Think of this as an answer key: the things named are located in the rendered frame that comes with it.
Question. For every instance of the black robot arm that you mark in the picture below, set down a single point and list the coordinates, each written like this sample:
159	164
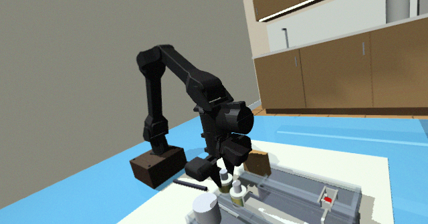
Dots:
203	87

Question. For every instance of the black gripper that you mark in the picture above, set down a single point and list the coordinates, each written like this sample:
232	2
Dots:
201	168

